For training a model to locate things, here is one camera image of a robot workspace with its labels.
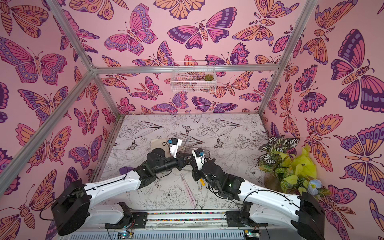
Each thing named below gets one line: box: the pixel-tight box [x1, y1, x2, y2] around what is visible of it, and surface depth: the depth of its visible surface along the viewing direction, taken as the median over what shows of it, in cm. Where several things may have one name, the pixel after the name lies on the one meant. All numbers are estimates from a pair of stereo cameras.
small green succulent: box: [203, 74, 214, 81], surface depth 95 cm
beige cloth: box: [150, 138, 171, 154], surface depth 105 cm
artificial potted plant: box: [254, 135, 331, 198], surface depth 70 cm
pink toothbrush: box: [180, 173, 196, 209], surface depth 83 cm
